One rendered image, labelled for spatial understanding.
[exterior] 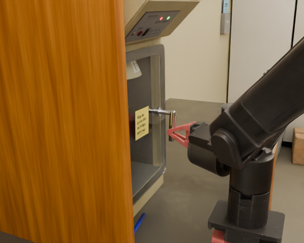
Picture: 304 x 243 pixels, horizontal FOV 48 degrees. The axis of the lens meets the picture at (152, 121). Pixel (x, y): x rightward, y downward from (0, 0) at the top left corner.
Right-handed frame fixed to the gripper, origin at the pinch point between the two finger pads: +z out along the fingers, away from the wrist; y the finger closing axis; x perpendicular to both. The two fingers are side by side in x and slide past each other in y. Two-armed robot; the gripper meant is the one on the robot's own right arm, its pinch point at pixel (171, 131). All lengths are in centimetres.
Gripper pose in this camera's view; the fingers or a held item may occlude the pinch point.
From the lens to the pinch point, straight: 97.4
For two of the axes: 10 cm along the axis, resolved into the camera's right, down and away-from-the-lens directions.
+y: -4.3, 1.6, -8.9
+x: -0.5, 9.8, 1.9
